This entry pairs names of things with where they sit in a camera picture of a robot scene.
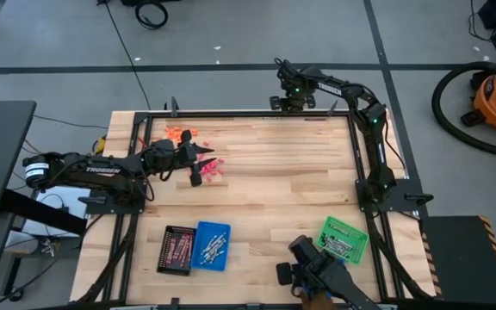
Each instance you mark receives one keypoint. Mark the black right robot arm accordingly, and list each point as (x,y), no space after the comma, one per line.
(373,142)

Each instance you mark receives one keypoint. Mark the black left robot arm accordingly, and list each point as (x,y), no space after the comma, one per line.
(97,170)

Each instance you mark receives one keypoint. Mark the dark magenta crayon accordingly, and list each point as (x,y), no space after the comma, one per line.
(315,119)

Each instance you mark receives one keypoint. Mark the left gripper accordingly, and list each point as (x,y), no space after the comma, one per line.
(187,157)

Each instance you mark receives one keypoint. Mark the person's hand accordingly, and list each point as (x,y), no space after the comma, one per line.
(317,301)

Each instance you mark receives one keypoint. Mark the black frame clamp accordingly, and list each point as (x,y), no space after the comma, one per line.
(173,107)
(333,108)

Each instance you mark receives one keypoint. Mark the small metal parts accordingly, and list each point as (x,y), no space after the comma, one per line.
(47,247)

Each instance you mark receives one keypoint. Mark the black ramp with hazard stripes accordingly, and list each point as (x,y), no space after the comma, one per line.
(459,258)

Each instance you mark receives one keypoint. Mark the black plastic basket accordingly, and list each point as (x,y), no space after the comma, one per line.
(162,249)

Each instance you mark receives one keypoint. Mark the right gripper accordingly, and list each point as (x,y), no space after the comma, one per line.
(293,99)

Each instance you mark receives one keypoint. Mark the green plastic basket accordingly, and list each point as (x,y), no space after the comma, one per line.
(334,225)

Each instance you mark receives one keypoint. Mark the white box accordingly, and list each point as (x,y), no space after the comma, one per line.
(54,206)

